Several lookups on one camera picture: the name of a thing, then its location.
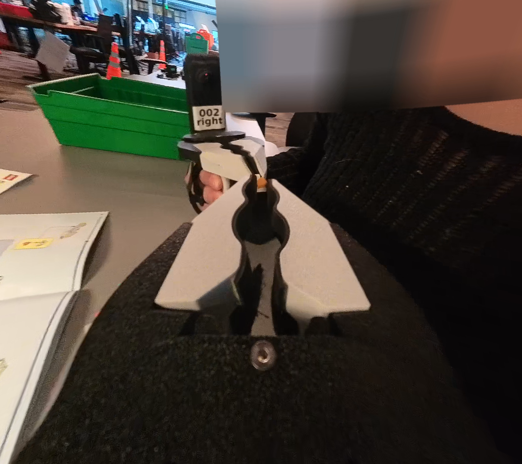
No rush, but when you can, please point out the green tote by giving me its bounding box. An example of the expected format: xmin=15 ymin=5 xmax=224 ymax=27
xmin=184 ymin=33 xmax=209 ymax=55

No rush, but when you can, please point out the black floor lamp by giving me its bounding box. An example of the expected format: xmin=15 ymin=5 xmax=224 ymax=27
xmin=151 ymin=0 xmax=174 ymax=65

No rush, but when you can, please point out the grey sheet of board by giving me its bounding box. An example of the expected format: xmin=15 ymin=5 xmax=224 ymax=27
xmin=36 ymin=31 xmax=71 ymax=74

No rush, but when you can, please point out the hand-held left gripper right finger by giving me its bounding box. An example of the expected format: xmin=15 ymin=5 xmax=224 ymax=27
xmin=265 ymin=178 xmax=372 ymax=321

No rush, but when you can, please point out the person's right hand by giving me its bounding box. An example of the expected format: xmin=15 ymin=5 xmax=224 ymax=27
xmin=198 ymin=168 xmax=226 ymax=205

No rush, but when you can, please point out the person's right forearm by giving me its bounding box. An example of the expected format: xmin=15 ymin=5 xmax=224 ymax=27
xmin=265 ymin=145 xmax=323 ymax=197

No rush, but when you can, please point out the green plastic bin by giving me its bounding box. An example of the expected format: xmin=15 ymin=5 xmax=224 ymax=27
xmin=26 ymin=73 xmax=193 ymax=160

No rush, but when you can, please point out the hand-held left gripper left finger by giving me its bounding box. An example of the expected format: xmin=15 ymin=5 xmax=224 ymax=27
xmin=154 ymin=175 xmax=251 ymax=312

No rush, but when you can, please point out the open instruction booklet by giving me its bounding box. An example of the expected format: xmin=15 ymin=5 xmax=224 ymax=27
xmin=0 ymin=211 xmax=111 ymax=464

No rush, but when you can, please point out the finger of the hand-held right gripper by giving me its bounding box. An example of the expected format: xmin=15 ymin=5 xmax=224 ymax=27
xmin=240 ymin=137 xmax=268 ymax=180
xmin=202 ymin=144 xmax=253 ymax=192

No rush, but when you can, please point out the long wooden workbench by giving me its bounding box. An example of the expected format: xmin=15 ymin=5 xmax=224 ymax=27
xmin=0 ymin=8 xmax=123 ymax=73

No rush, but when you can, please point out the person's black sweater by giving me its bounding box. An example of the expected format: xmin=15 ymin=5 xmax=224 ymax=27
xmin=285 ymin=105 xmax=522 ymax=464

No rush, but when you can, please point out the black office chair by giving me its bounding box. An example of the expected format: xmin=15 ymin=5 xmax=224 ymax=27
xmin=69 ymin=14 xmax=114 ymax=74

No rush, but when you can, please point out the small white booklet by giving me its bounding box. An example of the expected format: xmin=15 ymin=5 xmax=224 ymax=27
xmin=0 ymin=173 xmax=33 ymax=194

